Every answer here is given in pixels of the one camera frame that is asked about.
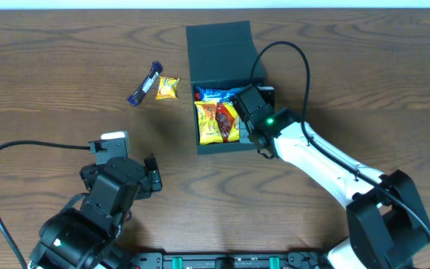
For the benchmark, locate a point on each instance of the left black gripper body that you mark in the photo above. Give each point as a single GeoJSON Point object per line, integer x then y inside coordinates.
{"type": "Point", "coordinates": [152, 178]}

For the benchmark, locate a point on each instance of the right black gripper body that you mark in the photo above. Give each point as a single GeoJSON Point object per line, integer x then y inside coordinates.
{"type": "Point", "coordinates": [246, 134]}

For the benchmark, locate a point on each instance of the large yellow snack bag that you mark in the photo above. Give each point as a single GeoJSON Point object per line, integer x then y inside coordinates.
{"type": "Point", "coordinates": [234, 133]}

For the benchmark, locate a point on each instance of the red candy bag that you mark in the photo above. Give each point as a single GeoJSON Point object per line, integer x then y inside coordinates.
{"type": "Point", "coordinates": [224, 120]}

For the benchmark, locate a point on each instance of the yellow orange snack packet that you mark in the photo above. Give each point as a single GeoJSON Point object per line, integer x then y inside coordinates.
{"type": "Point", "coordinates": [209, 131]}

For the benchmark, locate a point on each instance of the blue snack bar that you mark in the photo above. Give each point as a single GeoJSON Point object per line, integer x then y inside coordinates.
{"type": "Point", "coordinates": [217, 95]}

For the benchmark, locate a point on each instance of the dark green box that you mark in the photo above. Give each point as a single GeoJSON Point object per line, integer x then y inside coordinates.
{"type": "Point", "coordinates": [222, 56]}

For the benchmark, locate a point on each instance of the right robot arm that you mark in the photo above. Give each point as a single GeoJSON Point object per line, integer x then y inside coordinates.
{"type": "Point", "coordinates": [387, 221]}

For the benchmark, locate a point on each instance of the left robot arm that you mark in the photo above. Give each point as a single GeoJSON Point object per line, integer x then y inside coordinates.
{"type": "Point", "coordinates": [84, 233]}

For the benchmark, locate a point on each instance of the small yellow candy packet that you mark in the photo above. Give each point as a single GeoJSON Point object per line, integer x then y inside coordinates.
{"type": "Point", "coordinates": [167, 88]}

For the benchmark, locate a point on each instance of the dark blue candy bar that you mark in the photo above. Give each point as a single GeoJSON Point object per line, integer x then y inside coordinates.
{"type": "Point", "coordinates": [139, 94]}

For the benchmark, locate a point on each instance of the black mounting rail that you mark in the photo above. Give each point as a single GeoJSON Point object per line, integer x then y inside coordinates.
{"type": "Point", "coordinates": [294, 260]}

